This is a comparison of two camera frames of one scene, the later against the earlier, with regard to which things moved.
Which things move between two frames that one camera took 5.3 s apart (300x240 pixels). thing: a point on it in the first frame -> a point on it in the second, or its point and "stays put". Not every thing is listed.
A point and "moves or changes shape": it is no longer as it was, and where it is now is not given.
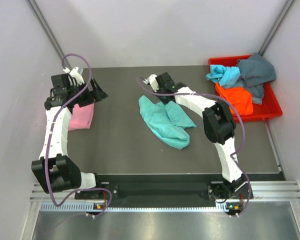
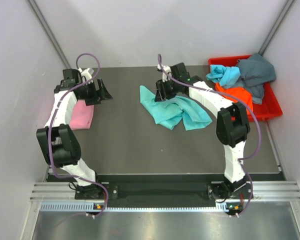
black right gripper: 164,101 stays put
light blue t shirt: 225,75 stays put
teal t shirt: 168,121 moves or changes shape
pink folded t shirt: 81,117 stays put
